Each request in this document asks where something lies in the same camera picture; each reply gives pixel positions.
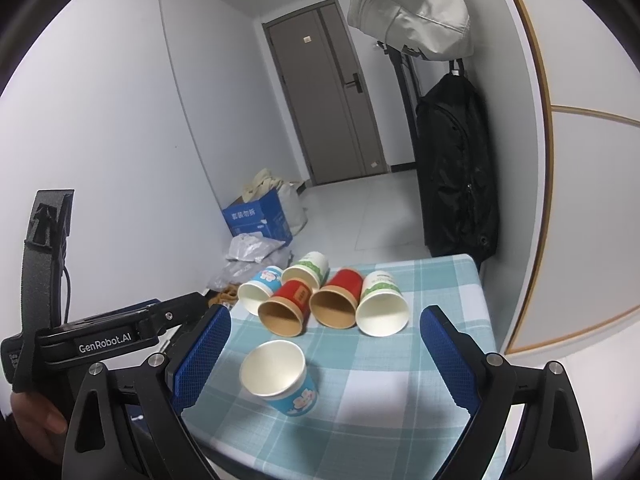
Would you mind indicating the blue flower paper cup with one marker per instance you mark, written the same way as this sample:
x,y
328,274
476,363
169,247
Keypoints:
x,y
260,287
280,377

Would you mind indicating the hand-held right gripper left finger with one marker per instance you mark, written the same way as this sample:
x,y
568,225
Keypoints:
x,y
200,355

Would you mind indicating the white sack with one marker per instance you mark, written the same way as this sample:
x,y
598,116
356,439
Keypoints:
x,y
292,207

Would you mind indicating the black hanging bag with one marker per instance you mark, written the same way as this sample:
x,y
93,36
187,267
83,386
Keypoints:
x,y
455,170

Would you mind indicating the grey door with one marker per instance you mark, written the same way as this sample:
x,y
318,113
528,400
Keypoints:
x,y
325,100

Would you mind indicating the blue plaid tablecloth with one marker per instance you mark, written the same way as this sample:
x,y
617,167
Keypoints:
x,y
375,385

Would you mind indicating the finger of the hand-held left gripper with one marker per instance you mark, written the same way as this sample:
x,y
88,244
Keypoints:
x,y
181,310

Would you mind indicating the white green paper cup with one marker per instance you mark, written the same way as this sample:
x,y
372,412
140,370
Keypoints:
x,y
307,270
382,305

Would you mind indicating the white panel with wooden trim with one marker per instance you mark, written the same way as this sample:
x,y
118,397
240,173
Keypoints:
x,y
590,185

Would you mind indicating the beige backpack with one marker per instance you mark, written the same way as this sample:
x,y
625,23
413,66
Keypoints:
x,y
410,10

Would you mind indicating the red paper cup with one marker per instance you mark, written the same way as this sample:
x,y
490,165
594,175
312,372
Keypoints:
x,y
337,295
287,307

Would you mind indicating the blue cardboard box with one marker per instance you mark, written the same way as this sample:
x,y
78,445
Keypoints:
x,y
260,217

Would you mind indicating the grey plastic bag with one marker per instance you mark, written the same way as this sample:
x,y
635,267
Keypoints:
x,y
255,247
230,275

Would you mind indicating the black coat rack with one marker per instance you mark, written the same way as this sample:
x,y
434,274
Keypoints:
x,y
402,105

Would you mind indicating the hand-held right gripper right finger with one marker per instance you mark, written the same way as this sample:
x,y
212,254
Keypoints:
x,y
450,360

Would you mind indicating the person's left hand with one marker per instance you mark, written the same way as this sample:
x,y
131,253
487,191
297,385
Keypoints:
x,y
37,415

